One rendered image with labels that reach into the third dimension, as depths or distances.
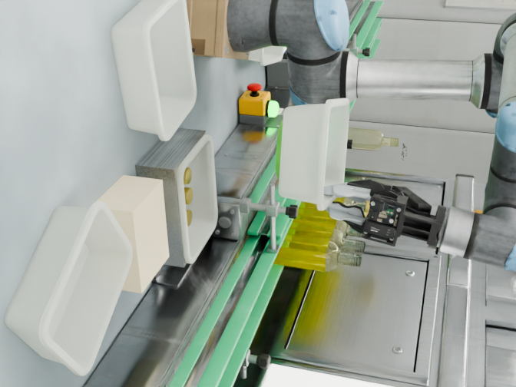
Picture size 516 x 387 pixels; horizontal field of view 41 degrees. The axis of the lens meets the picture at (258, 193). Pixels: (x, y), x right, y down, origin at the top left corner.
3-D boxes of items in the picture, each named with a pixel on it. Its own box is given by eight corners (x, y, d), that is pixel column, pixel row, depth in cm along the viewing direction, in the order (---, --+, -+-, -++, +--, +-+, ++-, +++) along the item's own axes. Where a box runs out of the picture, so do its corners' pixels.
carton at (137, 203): (102, 286, 119) (141, 293, 117) (90, 206, 112) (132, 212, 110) (132, 250, 129) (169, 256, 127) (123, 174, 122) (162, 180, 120)
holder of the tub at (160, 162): (150, 283, 140) (186, 289, 138) (134, 164, 126) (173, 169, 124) (181, 238, 154) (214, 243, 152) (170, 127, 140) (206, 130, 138)
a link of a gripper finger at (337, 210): (309, 200, 111) (365, 213, 109) (315, 193, 117) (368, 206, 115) (305, 219, 112) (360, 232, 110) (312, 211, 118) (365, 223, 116)
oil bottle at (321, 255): (247, 261, 161) (337, 275, 155) (246, 241, 158) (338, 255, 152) (254, 248, 165) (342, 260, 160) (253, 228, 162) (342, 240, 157)
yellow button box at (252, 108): (237, 123, 184) (264, 125, 182) (236, 97, 180) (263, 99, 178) (245, 113, 190) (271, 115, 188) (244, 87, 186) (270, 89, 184)
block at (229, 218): (210, 239, 153) (240, 243, 151) (208, 203, 148) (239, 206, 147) (216, 230, 156) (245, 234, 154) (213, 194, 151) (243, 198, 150)
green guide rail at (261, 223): (246, 234, 156) (280, 239, 153) (246, 230, 155) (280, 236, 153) (363, 19, 300) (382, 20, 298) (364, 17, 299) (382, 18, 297)
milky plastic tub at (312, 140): (273, 96, 105) (329, 100, 102) (304, 94, 126) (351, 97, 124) (266, 207, 108) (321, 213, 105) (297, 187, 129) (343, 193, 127)
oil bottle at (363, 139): (319, 146, 235) (396, 153, 229) (320, 131, 232) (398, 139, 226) (323, 138, 240) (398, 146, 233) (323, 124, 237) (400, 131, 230)
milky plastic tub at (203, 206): (149, 263, 137) (190, 269, 134) (136, 164, 125) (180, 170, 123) (181, 218, 151) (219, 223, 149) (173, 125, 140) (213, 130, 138)
